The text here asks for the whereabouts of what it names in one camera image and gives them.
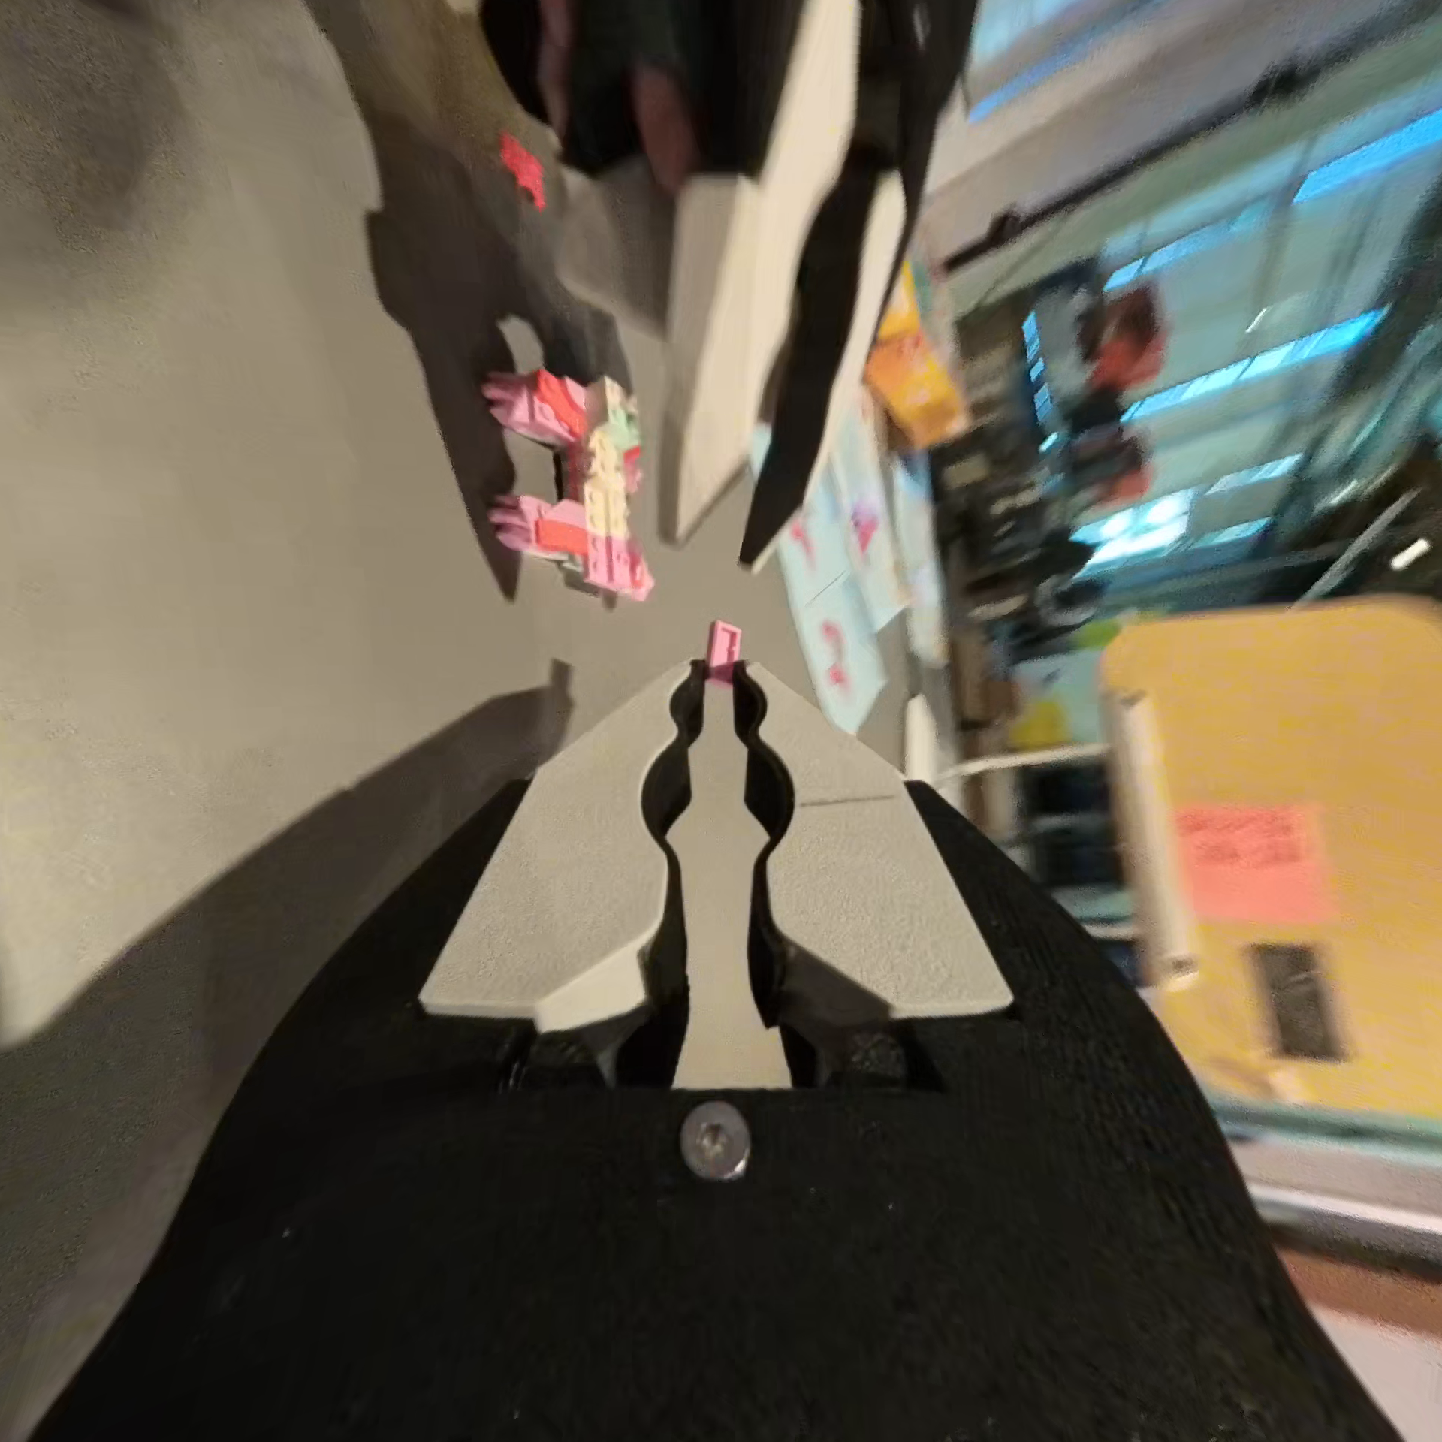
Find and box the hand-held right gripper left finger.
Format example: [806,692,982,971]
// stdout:
[419,659,693,1088]

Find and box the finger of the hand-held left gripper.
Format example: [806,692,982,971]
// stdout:
[665,14,871,548]
[737,144,925,571]

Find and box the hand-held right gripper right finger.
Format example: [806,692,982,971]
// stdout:
[732,659,1015,1088]

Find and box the pink toy brick bird model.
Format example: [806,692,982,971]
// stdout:
[483,366,657,604]

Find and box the grey desk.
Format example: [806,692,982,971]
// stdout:
[0,0,959,1442]

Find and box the red wedge toy brick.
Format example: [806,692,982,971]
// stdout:
[498,129,550,213]

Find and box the orange toy set box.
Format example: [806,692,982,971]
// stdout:
[862,259,973,452]

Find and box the open instruction booklet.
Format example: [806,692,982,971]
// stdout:
[776,429,919,734]

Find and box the metal storage shelf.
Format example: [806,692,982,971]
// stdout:
[935,271,1174,632]

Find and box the pink sticky note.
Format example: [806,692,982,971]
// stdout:
[1174,803,1341,927]

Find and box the wooden book stand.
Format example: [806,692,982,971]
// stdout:
[902,598,1442,1119]

